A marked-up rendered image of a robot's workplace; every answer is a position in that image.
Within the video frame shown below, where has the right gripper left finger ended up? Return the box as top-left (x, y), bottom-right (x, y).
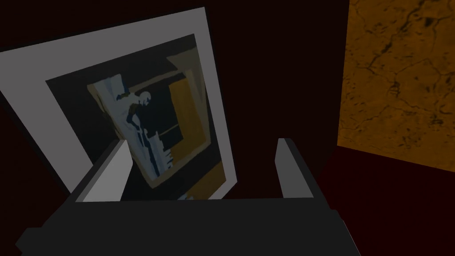
top-left (70, 139), bottom-right (134, 203)

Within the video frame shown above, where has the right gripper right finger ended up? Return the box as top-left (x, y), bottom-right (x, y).
top-left (274, 138), bottom-right (320, 199)

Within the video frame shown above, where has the grey framed mirror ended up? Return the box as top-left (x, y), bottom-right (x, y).
top-left (0, 6), bottom-right (238, 201)

